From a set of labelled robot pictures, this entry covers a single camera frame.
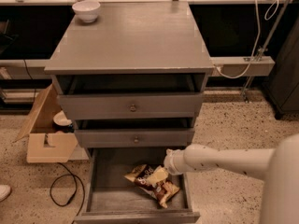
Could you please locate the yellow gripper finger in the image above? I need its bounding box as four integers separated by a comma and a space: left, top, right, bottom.
147, 166, 168, 185

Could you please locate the white ceramic bowl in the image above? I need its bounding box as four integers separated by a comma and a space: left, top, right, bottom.
72, 0, 101, 22

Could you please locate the grey wooden drawer cabinet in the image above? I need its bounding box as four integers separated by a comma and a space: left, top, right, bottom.
44, 1, 215, 156

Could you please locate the dark grey side cabinet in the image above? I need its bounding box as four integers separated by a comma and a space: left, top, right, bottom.
263, 18, 299, 119

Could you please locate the brown chip bag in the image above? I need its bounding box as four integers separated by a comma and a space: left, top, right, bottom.
124, 164, 180, 208

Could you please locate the white shoe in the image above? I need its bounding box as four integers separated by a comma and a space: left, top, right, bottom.
0, 185, 11, 202

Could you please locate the metal stand pole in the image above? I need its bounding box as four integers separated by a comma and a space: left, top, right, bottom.
241, 0, 298, 104

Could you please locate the grey wall rail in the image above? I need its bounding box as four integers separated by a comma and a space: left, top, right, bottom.
0, 56, 275, 80

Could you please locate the white bowl in box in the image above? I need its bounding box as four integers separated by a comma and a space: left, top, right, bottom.
53, 111, 72, 127

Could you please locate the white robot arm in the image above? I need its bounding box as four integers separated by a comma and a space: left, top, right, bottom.
148, 134, 299, 224

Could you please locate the grey top drawer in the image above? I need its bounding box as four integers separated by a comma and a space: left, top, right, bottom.
58, 93, 203, 120

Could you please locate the grey open bottom drawer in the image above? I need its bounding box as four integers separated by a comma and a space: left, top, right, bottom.
75, 147, 200, 224

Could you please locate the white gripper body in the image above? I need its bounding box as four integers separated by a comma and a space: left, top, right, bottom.
164, 149, 186, 175

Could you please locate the grey middle drawer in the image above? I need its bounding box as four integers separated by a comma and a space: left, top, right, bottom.
75, 128, 194, 147

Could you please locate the open cardboard box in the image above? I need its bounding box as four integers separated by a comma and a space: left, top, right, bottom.
16, 85, 85, 163

